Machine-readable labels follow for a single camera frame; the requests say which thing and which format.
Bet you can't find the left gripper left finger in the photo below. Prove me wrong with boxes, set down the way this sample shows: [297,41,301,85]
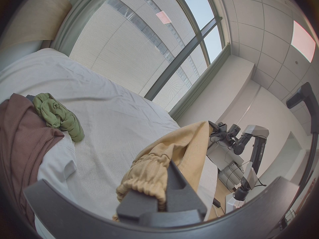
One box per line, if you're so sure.
[117,189,160,220]

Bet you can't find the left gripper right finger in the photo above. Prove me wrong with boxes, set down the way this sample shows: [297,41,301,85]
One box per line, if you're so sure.
[165,158,208,214]

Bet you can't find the tan shorts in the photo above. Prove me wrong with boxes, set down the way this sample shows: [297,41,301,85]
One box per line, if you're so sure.
[112,120,212,221]

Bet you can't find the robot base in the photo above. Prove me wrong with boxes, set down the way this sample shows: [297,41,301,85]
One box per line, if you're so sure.
[206,143,250,215]

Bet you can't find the bed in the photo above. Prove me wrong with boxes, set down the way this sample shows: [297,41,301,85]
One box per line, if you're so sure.
[0,0,226,236]

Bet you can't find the green garment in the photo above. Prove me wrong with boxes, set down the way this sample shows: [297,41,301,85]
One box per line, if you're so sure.
[33,93,85,142]

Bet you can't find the window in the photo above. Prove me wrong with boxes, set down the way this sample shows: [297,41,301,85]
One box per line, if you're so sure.
[68,0,225,112]

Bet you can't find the square ceiling light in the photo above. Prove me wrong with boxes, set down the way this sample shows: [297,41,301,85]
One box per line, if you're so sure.
[290,20,316,63]

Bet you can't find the dark brown garment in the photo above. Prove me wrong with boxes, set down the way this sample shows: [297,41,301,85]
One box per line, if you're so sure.
[0,94,65,231]

